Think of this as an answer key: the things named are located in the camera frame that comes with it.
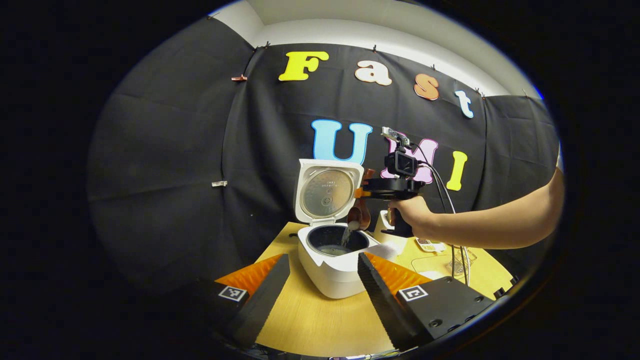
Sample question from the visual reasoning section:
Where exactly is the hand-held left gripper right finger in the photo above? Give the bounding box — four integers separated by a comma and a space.
357, 252, 496, 352

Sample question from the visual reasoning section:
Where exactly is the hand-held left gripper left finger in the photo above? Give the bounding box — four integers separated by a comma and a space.
197, 254, 291, 349

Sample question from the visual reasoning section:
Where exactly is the brown wooden spoon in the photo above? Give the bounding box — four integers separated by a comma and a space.
346, 168, 376, 232

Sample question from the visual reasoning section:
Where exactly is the white rice cooker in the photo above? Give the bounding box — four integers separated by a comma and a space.
293, 158, 401, 300

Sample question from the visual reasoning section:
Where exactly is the wire chopstick holder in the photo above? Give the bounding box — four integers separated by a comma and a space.
445, 249, 478, 276

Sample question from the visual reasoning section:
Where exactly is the clear rice container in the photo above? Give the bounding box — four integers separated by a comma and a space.
410, 254, 451, 277

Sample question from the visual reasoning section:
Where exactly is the white toaster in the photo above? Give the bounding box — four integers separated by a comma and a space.
375, 210, 408, 251

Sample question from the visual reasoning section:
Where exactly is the row of small black clips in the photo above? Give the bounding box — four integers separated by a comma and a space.
207, 12, 531, 98

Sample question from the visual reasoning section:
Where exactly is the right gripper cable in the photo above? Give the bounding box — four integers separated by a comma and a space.
412, 144, 472, 287

